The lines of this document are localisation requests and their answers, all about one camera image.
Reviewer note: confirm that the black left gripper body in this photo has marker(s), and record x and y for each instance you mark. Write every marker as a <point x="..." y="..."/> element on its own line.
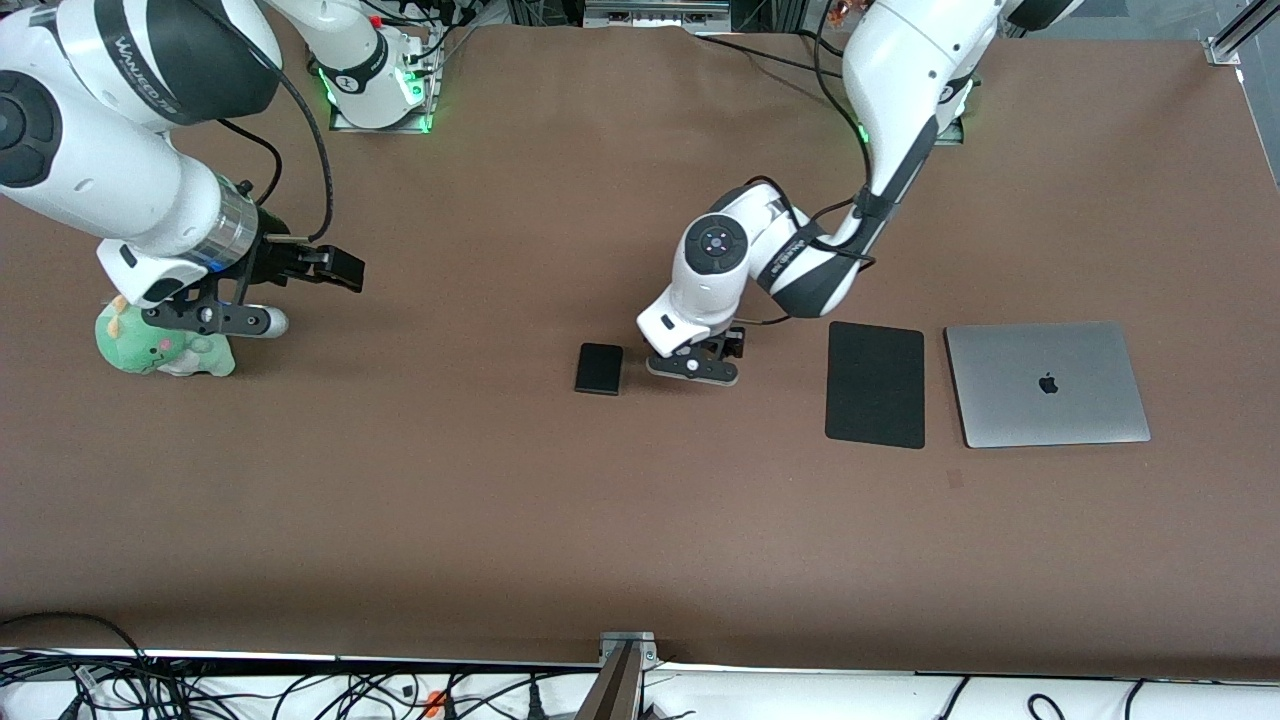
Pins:
<point x="733" y="344"/>

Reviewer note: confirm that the grey metal box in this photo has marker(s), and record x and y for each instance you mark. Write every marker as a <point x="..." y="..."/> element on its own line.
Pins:
<point x="655" y="12"/>

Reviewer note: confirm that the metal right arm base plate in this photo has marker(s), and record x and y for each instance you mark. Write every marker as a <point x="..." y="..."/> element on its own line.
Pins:
<point x="385" y="126"/>

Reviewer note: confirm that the brown paper table cover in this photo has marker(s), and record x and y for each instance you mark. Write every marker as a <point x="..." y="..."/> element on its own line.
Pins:
<point x="500" y="520"/>

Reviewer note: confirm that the black mouse pad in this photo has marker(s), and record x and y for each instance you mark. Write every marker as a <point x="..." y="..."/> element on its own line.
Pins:
<point x="875" y="385"/>

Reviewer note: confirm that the silver laptop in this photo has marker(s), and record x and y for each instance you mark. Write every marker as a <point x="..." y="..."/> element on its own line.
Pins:
<point x="1046" y="384"/>

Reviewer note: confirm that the black phone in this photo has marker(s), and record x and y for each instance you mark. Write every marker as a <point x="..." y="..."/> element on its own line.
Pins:
<point x="599" y="369"/>

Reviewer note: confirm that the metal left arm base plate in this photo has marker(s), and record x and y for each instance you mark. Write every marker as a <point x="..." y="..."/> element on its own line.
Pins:
<point x="950" y="132"/>

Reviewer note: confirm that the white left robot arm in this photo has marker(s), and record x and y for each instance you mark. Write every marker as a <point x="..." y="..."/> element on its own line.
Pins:
<point x="715" y="280"/>

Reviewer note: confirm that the aluminium post with bracket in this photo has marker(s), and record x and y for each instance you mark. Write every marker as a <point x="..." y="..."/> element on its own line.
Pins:
<point x="622" y="660"/>

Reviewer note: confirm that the aluminium frame profile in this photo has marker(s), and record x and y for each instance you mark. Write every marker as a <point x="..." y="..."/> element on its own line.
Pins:
<point x="1235" y="40"/>

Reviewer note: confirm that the green dinosaur plush toy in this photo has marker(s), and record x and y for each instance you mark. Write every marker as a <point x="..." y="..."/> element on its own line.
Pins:
<point x="150" y="352"/>

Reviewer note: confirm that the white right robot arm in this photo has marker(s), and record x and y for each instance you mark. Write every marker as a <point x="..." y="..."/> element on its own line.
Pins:
<point x="100" y="180"/>

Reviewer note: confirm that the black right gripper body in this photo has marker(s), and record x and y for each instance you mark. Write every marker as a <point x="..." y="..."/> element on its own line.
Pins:
<point x="273" y="254"/>

